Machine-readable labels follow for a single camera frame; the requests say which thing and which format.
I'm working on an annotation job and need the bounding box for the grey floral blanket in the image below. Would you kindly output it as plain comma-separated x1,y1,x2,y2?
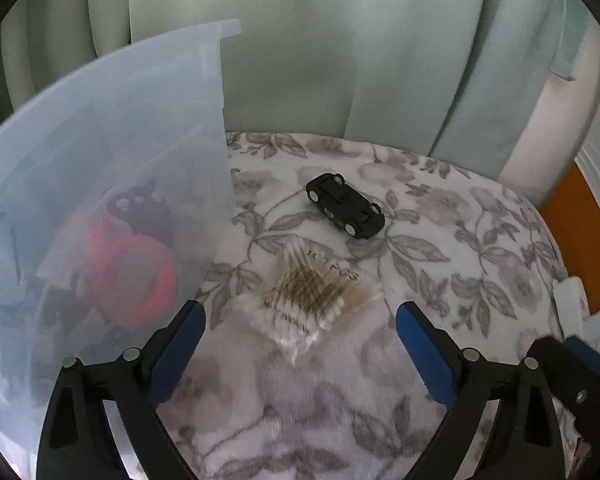
155,131,568,480

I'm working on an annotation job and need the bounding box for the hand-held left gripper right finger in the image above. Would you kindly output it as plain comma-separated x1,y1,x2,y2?
396,301,567,480

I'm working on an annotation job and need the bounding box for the brown wooden furniture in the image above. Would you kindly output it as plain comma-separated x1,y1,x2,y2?
537,162,600,316

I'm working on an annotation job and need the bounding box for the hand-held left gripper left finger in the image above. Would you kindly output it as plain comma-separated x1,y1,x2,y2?
36,300,207,480

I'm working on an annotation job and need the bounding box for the white power strip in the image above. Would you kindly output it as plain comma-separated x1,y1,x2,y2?
552,275,591,341

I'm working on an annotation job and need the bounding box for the black ornamented headband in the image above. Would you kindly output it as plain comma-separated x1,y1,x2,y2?
105,180,173,241

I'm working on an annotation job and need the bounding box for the clear plastic storage container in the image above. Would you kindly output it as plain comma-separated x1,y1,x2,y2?
0,19,242,480

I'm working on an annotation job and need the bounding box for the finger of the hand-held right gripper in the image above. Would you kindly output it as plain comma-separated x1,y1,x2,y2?
527,335,600,453
562,336,600,378

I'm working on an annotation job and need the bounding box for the cotton swab pack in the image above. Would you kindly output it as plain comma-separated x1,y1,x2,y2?
236,237,385,361

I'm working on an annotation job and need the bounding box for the teal pink hair ties pack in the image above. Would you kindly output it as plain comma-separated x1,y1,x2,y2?
86,212,180,328

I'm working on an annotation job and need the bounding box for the black toy car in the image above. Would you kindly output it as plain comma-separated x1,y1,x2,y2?
305,172,385,241

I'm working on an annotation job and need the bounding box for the pale green curtain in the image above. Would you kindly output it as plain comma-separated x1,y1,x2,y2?
0,0,588,181

